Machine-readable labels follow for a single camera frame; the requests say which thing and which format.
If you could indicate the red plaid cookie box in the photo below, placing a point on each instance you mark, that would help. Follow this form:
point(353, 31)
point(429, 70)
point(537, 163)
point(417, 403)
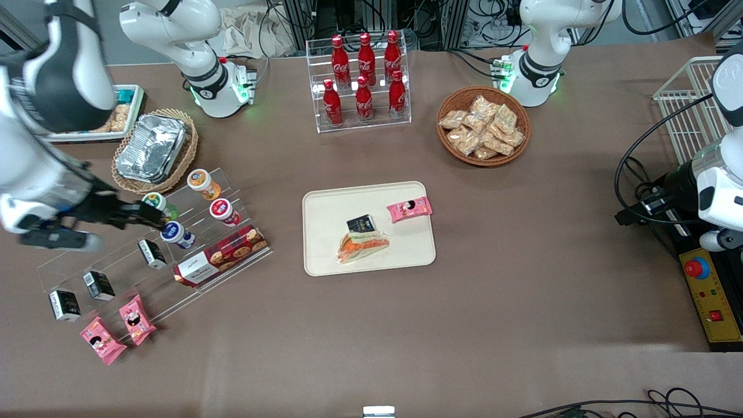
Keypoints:
point(223, 255)

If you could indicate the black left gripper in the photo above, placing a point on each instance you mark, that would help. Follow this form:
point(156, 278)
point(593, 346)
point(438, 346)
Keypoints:
point(678, 182)

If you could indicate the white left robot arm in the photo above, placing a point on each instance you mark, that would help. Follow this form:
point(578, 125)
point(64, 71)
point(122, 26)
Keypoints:
point(543, 58)

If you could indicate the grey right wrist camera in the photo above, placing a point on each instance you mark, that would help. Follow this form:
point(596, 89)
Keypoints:
point(58, 240)

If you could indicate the blue yogurt cup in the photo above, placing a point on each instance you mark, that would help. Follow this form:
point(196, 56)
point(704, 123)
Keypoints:
point(175, 234)

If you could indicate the pink snack packet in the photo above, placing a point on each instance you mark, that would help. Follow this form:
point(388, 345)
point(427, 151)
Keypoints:
point(409, 209)
point(137, 319)
point(102, 341)

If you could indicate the clear acrylic stepped display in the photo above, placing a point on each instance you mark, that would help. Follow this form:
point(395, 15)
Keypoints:
point(125, 278)

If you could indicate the oval light wicker basket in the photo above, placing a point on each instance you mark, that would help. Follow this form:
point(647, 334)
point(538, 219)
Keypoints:
point(188, 154)

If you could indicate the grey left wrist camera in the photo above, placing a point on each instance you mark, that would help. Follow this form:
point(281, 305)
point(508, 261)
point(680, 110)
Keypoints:
point(720, 239)

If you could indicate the beige cloth bag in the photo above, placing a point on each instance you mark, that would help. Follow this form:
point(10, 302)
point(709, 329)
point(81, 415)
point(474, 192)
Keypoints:
point(249, 32)

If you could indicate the white rectangular plastic bin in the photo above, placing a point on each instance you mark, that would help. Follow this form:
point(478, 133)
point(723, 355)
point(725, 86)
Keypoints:
point(138, 110)

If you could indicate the yellow emergency stop box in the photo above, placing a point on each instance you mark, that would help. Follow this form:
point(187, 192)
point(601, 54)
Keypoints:
point(711, 302)

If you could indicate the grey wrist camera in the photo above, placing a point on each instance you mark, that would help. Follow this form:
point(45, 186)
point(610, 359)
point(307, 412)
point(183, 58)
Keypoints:
point(720, 239)
point(58, 240)

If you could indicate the clear acrylic bottle rack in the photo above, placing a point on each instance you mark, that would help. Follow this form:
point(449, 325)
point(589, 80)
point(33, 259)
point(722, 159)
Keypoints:
point(377, 125)

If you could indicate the beige plastic tray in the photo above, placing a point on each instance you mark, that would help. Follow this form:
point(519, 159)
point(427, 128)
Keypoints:
point(331, 203)

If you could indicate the small black snack box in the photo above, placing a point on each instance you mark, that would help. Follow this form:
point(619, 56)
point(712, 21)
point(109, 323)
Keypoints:
point(65, 305)
point(152, 254)
point(98, 285)

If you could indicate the stacked silver foil containers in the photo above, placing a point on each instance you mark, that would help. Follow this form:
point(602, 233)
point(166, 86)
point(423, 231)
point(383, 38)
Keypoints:
point(151, 148)

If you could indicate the green yogurt cup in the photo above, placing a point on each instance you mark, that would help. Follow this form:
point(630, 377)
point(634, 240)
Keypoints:
point(154, 200)

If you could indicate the round brown wicker basket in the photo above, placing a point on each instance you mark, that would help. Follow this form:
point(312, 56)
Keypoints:
point(450, 151)

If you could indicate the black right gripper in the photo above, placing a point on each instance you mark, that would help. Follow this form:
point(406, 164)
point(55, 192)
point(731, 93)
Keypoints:
point(100, 207)

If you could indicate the orange yogurt cup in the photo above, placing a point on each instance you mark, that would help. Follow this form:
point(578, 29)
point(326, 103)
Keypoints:
point(203, 183)

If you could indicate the red yogurt cup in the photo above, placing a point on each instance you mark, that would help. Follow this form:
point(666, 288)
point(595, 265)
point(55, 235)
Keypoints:
point(223, 211)

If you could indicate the black snack packet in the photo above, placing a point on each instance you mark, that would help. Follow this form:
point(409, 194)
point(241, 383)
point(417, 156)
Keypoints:
point(361, 223)

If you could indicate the triangle sandwich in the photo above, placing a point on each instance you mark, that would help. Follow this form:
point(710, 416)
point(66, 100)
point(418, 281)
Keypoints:
point(361, 247)

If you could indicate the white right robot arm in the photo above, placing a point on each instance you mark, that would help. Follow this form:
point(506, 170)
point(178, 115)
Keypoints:
point(64, 87)

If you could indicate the red cola bottle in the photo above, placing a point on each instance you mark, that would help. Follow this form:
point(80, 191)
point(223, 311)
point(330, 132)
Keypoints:
point(392, 58)
point(366, 61)
point(332, 107)
point(397, 98)
point(364, 104)
point(340, 67)

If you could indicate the teal snack packet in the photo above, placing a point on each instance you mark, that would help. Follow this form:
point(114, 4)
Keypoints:
point(125, 94)

